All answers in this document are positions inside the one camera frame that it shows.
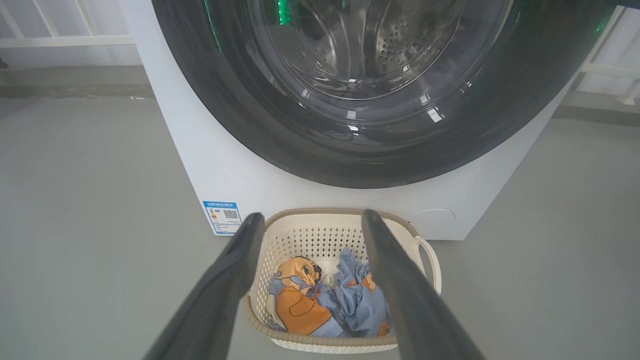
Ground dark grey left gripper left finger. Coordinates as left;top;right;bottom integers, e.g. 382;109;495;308
142;212;265;360

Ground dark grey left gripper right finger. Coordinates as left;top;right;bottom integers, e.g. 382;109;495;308
362;209;486;360

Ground blue garment small cartoon prints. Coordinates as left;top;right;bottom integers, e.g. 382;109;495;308
315;247;393;338

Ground beige cloth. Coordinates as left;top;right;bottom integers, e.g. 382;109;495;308
267;256;346;337

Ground dark glass washing machine door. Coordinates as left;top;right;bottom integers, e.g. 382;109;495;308
151;0;618;190

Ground cream perforated laundry basket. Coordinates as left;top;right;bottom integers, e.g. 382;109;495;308
243;208;443;355

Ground white washing machine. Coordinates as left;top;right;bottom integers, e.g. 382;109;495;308
120;0;621;241

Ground steel washing drum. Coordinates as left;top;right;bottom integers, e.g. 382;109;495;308
250;0;471;101

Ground blue energy label sticker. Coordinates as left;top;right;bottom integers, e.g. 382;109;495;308
202;201;243;236

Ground round filter cover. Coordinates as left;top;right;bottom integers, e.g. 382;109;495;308
412;208;457;237

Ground white metal railing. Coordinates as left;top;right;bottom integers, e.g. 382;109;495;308
0;0;136;49

